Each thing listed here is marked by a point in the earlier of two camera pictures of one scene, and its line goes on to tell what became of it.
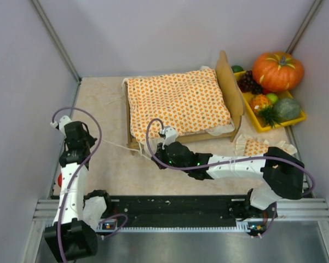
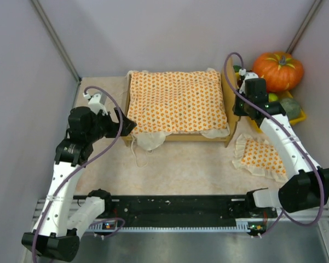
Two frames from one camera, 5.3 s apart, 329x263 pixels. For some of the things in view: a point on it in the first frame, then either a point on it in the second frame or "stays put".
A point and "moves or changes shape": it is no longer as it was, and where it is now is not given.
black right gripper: [160, 153] -> [238, 108]
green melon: [286, 109] stays put
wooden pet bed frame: [234, 95] moves or changes shape
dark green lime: [236, 68] stays put
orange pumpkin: [277, 71] stays put
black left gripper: [78, 132] -> [116, 125]
